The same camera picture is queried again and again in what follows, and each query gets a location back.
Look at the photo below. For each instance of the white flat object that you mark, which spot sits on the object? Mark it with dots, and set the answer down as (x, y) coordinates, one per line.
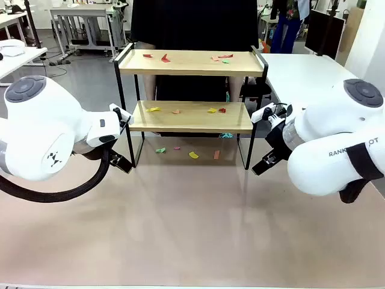
(12, 51)

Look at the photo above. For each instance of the yellow paper scrap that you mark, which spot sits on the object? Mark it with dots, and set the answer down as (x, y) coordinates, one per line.
(153, 110)
(194, 155)
(212, 110)

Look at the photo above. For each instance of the grey metal workbench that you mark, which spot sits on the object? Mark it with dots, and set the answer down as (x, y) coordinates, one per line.
(78, 12)

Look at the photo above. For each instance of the wooden two-tier shelf black frame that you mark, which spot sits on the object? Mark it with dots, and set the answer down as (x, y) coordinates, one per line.
(186, 71)

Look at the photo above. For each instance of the black pole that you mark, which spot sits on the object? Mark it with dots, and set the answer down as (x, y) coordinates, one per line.
(31, 27)

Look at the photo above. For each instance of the teal chenille duster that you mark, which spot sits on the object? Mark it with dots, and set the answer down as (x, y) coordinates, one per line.
(225, 135)

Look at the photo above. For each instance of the white desk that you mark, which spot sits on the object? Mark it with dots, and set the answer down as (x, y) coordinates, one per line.
(12, 19)
(27, 57)

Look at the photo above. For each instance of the brown cardboard sheet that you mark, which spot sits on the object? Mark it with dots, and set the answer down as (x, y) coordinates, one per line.
(352, 30)

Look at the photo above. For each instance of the large white table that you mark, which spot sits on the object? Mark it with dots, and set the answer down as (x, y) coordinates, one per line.
(300, 72)

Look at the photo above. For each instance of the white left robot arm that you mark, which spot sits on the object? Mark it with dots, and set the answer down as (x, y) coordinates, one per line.
(45, 126)

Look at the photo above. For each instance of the person in blue trousers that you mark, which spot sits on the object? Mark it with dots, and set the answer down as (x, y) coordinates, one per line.
(287, 33)

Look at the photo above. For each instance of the green paper scrap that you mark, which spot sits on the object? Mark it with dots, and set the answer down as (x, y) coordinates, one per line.
(160, 150)

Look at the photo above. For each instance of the orange paper scrap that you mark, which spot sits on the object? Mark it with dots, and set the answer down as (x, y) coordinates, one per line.
(216, 154)
(176, 111)

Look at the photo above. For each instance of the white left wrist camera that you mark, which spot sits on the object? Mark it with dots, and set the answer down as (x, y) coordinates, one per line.
(115, 108)

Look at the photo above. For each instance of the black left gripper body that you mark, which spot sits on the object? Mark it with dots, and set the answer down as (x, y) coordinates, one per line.
(90, 153)

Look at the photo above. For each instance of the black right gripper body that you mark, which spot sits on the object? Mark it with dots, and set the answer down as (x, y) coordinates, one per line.
(279, 138)

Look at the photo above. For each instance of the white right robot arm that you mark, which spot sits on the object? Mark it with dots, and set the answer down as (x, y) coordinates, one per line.
(331, 135)

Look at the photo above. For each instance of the black monitor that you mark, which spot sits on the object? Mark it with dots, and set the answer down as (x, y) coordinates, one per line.
(325, 33)

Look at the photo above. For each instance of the person's right forearm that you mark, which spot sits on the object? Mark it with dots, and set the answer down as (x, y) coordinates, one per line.
(149, 87)

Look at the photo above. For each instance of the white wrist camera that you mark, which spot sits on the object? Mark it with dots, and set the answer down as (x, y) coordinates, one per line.
(258, 116)
(115, 108)

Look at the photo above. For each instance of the person in black clothes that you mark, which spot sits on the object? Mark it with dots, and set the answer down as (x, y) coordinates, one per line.
(195, 30)

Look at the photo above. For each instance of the person's left forearm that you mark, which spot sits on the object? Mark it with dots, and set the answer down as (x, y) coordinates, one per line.
(234, 88)

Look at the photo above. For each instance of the black chair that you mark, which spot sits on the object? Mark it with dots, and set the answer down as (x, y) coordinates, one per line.
(255, 90)

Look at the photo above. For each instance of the salmon paper scrap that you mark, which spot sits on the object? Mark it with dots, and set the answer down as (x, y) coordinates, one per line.
(214, 58)

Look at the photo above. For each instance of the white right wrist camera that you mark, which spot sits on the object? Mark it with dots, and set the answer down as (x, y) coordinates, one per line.
(258, 116)

